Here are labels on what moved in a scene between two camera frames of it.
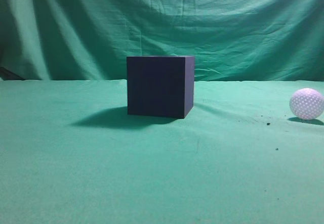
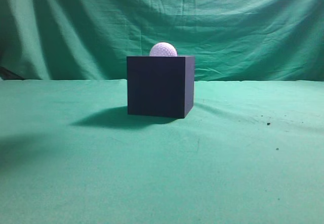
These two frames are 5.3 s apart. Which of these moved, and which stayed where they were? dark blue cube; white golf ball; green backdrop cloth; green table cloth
Moved: white golf ball
Stayed: green table cloth; green backdrop cloth; dark blue cube
